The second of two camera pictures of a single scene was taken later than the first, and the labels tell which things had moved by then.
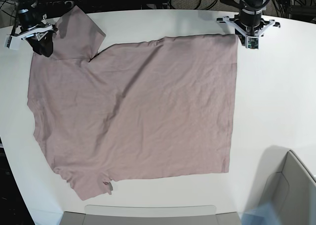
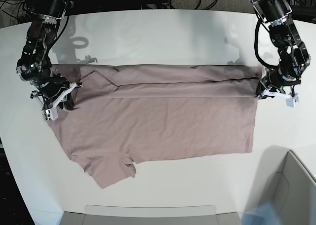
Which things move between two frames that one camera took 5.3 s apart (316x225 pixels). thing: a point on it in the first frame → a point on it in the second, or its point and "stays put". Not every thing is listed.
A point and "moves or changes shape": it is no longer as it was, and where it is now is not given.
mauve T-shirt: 159,108 moves or changes shape
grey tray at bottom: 109,214 stays put
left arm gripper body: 41,42 → 57,92
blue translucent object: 264,214 stays put
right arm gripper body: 251,24 → 274,80
